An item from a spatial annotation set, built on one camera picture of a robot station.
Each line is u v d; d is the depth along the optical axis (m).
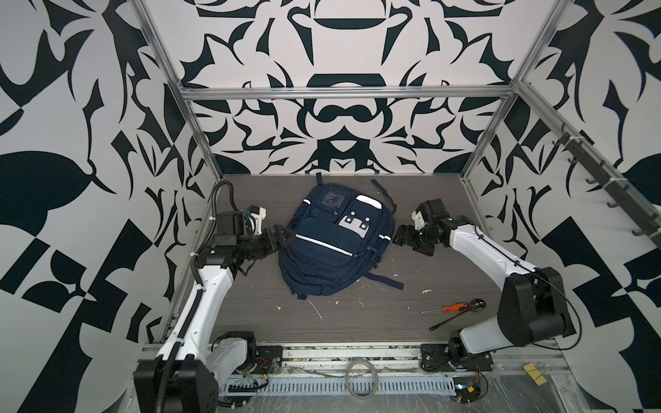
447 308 0.83
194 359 0.40
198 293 0.47
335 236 0.92
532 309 0.43
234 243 0.60
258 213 0.73
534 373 0.71
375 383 0.71
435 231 0.64
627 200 0.55
